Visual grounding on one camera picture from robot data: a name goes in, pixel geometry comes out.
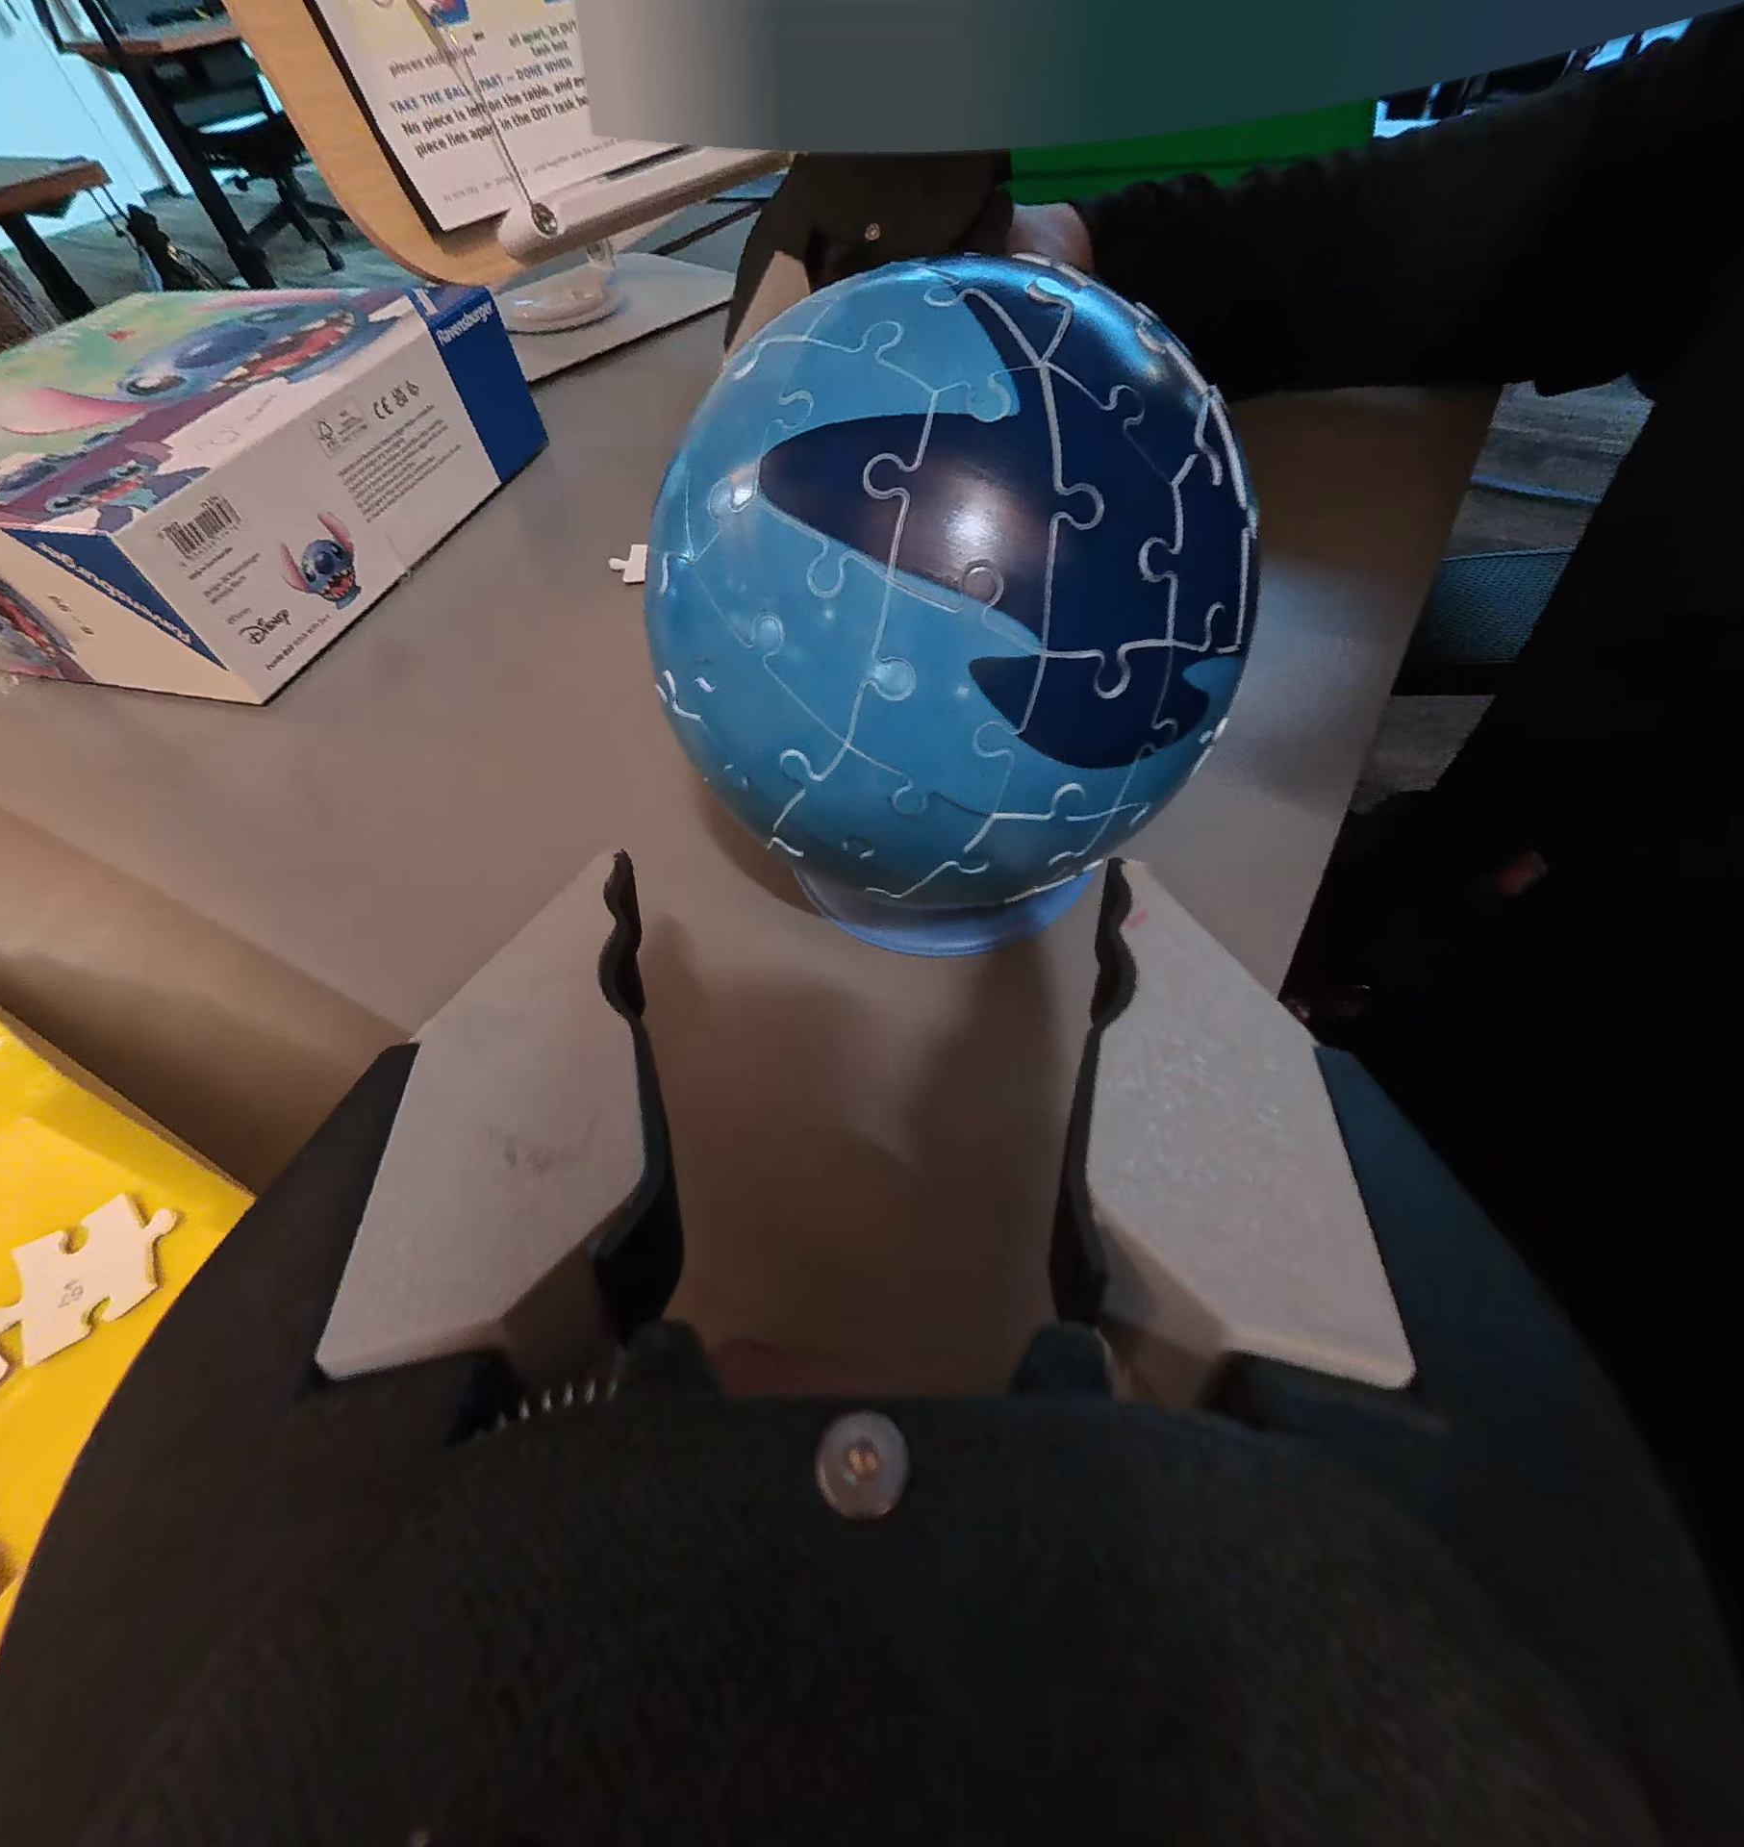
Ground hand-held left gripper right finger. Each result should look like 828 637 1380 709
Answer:
1052 858 1418 1394

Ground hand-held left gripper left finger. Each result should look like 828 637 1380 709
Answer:
315 848 685 1378

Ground blue puzzle ball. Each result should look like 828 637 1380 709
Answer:
643 252 1265 925

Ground person's right forearm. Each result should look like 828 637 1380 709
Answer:
1074 27 1744 406

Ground white blue puzzle box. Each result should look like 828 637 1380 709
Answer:
0 285 550 705

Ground white clip rod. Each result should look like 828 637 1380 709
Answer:
496 144 794 266

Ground green plastic bin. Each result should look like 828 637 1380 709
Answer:
1008 105 1410 207

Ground printed instruction sheet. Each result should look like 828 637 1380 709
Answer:
306 0 603 233

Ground yellow plastic bin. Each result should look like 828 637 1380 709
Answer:
0 968 256 1735

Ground curved wooden sheet holder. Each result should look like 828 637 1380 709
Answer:
223 0 794 292

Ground grey fabric chair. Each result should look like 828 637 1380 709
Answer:
1391 548 1582 695

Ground black office chair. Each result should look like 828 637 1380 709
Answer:
186 73 353 275

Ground wooden table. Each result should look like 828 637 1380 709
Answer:
0 151 112 321

